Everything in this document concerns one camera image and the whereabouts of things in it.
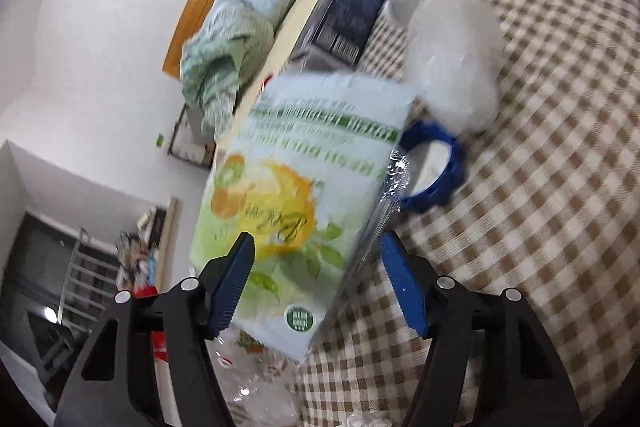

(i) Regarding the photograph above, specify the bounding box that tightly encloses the green printed white carton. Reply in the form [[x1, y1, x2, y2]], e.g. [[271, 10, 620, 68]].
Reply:
[[190, 72, 418, 363]]

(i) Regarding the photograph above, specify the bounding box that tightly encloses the metal ladder rack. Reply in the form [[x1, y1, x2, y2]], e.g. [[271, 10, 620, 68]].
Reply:
[[60, 227, 118, 328]]

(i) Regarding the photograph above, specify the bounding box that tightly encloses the clear plastic wrapper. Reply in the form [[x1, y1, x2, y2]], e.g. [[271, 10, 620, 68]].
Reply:
[[215, 329, 301, 427]]

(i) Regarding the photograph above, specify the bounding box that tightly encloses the pile of clutter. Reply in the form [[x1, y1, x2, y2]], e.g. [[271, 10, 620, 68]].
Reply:
[[117, 207, 166, 293]]

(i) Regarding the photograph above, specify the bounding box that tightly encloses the blue plastic lid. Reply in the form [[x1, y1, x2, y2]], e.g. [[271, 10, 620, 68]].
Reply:
[[397, 119, 466, 212]]

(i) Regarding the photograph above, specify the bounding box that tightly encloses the dark framed bedside stand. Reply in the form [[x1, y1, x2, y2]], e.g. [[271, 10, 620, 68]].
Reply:
[[167, 104, 216, 170]]

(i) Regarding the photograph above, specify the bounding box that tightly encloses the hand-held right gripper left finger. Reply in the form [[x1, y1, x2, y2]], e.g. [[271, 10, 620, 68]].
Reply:
[[52, 231, 257, 427]]

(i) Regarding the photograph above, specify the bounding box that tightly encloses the white crumpled plastic bag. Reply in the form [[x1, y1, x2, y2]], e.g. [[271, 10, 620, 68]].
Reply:
[[390, 0, 506, 132]]

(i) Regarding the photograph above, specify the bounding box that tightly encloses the red packet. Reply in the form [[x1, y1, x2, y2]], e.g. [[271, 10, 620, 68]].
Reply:
[[132, 284, 168, 365]]

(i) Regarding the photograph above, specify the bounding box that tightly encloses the green patterned quilt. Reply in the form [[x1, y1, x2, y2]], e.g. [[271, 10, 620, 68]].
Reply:
[[180, 0, 276, 140]]

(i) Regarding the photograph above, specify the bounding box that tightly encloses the white crumpled tissue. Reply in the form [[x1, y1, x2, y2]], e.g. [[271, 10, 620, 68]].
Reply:
[[345, 412, 396, 427]]

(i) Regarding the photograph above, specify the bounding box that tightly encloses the cream bed sheet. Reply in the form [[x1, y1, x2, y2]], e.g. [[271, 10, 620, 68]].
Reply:
[[207, 0, 396, 188]]

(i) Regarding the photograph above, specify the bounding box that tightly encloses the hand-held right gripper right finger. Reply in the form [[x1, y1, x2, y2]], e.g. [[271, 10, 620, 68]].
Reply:
[[381, 231, 583, 427]]

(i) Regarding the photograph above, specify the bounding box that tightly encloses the brown checkered bed blanket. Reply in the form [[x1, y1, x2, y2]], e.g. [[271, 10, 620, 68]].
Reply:
[[290, 0, 640, 427]]

